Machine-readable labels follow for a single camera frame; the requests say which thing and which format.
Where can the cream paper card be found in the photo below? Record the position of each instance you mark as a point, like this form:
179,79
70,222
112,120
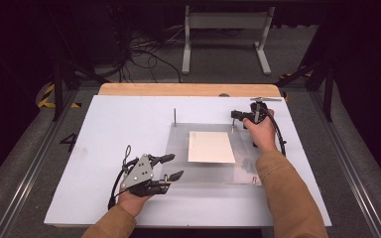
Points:
211,147

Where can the white metal stand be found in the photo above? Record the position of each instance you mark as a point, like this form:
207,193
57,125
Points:
226,20

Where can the person's left hand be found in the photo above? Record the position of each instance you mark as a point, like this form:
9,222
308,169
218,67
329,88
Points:
130,202

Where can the aluminium floor rail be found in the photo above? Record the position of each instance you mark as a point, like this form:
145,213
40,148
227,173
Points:
33,165
347,165

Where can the person's right hand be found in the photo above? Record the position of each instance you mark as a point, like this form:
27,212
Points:
263,135

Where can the black metal stand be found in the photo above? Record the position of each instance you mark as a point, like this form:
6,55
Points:
58,89
328,95

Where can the yellow black floor tape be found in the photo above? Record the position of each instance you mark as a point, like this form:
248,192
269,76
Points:
291,74
48,92

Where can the white board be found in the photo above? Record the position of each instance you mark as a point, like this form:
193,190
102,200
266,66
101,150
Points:
112,125

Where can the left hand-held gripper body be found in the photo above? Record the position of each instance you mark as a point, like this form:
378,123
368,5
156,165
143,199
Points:
139,175

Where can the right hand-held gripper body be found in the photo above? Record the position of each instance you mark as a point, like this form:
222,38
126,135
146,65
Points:
259,114

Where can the wooden table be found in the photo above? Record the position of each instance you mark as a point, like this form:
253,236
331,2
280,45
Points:
178,90

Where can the clear acrylic frame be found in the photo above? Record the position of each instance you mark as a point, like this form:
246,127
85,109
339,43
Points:
178,148

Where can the metal frame screw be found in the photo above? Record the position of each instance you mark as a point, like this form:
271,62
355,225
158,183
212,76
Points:
233,127
254,180
175,117
165,178

